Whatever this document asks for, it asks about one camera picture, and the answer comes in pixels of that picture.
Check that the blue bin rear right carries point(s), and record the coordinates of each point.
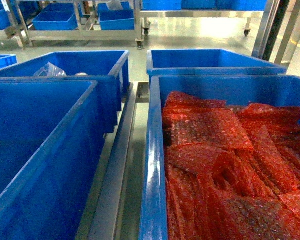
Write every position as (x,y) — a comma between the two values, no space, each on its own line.
(190,62)

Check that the blue bin rear left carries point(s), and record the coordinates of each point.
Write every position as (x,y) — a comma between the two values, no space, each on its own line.
(110,68)

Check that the blue bin with red bags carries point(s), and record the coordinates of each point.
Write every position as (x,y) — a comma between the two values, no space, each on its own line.
(275,90)

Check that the steel shelf rack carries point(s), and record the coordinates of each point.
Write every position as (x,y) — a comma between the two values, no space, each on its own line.
(103,217)

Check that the blue bin front left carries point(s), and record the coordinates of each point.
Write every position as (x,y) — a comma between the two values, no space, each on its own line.
(51,139)

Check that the blue bin on floor rack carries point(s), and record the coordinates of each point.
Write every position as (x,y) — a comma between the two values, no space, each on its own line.
(55,21)

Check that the blue bin far left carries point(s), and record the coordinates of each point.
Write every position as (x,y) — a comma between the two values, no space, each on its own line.
(7,60)

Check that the red bubble wrap bags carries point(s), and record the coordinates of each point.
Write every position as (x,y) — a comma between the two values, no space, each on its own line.
(231,172)

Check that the clear plastic bag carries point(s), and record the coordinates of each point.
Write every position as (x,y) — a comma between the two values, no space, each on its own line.
(50,70)

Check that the rear steel cart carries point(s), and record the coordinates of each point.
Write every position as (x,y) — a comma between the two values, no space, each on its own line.
(16,22)

